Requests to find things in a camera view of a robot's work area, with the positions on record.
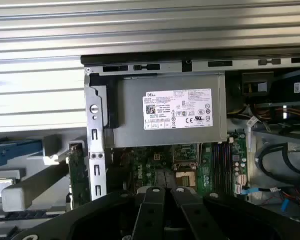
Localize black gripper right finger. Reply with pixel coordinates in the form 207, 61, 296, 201
170, 187, 300, 240

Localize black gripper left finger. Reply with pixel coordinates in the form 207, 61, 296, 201
13, 186, 167, 240

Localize CPU socket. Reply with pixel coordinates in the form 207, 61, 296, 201
174, 170, 197, 189

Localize green motherboard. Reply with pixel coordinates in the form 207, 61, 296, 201
109, 128, 248, 201

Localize metal socket cover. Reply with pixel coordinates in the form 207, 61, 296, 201
172, 143, 199, 169

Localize green graphics card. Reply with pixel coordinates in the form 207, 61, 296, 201
67, 142, 91, 210

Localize grey power supply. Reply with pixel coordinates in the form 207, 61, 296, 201
103, 73, 227, 149

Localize grey parts rack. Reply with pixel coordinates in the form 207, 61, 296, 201
0, 134, 86, 240

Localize black PC case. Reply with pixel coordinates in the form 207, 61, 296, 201
80, 53, 300, 223

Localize optical drive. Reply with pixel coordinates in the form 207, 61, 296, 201
269, 67, 300, 105

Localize blue flat data cable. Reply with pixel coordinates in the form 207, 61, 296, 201
241, 186, 274, 196

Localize black data cable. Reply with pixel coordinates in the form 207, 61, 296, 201
254, 141, 300, 176

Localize orange power wires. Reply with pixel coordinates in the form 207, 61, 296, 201
274, 105, 300, 121

